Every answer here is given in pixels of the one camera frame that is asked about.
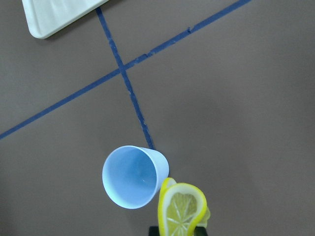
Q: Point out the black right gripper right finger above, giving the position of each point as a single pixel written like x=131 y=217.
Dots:
x=200 y=231

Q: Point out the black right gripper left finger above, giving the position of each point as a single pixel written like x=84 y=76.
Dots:
x=153 y=231

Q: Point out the lemon slice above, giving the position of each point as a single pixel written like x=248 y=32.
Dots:
x=181 y=208

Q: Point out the light blue cup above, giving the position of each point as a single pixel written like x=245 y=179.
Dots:
x=133 y=175

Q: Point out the cream bear tray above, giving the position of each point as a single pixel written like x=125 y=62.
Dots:
x=46 y=17

